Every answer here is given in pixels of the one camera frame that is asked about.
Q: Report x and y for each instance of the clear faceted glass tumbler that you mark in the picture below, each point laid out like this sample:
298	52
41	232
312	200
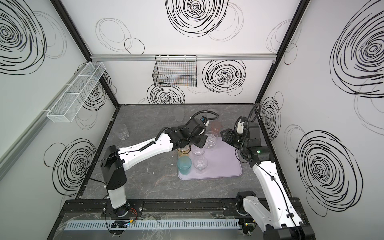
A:
197	151

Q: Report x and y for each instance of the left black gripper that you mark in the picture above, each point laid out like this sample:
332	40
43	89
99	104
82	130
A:
199	140

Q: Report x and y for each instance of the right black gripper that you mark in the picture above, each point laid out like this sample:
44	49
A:
229	138

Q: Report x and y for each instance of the teal translucent cup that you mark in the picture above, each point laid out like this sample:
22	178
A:
184	165

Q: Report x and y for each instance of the lilac plastic tray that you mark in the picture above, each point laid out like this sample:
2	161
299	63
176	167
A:
222	160

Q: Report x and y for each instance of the white mesh wall shelf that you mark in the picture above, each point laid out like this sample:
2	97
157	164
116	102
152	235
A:
84	91

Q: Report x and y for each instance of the white slotted cable duct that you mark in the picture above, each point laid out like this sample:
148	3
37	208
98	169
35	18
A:
194	224

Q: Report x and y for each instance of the aluminium wall rail back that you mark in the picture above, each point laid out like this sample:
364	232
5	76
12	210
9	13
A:
183	57

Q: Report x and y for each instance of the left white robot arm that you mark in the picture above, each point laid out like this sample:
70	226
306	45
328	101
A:
118	161

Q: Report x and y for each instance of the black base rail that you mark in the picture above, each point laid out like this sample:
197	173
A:
138	207

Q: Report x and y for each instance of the aluminium wall rail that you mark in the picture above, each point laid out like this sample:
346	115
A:
17	149
183	57

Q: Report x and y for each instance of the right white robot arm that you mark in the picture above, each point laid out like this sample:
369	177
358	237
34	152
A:
280	220

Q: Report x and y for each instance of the pink translucent cup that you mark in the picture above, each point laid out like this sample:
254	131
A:
216	126

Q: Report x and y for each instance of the frosted white cup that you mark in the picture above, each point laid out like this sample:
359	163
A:
179	113

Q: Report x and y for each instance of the black wire basket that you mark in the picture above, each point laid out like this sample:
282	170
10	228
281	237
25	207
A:
176	73

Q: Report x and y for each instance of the clear glass front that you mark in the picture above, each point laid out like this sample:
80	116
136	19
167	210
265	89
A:
200	164

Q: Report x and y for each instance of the amber translucent cup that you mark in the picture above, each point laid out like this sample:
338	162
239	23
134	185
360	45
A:
185	151

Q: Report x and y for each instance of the aluminium wall rail left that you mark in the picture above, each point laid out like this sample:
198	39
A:
17	149

